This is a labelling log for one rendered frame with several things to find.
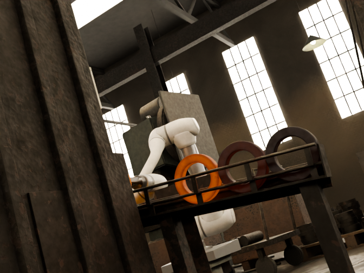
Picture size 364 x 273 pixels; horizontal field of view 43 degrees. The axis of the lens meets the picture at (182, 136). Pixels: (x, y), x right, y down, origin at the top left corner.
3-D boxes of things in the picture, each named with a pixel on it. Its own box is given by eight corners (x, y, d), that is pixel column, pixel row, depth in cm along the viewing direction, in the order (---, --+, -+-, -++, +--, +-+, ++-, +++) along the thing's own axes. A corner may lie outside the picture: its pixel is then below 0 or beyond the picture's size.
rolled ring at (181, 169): (226, 158, 168) (222, 158, 165) (217, 209, 168) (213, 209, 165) (182, 149, 177) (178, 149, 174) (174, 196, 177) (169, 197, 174)
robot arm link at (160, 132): (144, 138, 287) (164, 131, 285) (146, 127, 304) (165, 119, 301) (153, 156, 292) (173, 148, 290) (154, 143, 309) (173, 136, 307)
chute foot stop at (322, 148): (327, 176, 145) (318, 143, 147) (325, 177, 145) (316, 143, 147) (332, 176, 151) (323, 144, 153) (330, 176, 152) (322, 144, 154)
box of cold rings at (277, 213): (327, 242, 608) (306, 188, 625) (316, 252, 534) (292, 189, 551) (255, 263, 648) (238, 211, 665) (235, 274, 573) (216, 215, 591)
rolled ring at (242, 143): (217, 145, 170) (213, 144, 167) (265, 136, 161) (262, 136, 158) (224, 196, 167) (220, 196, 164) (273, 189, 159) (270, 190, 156)
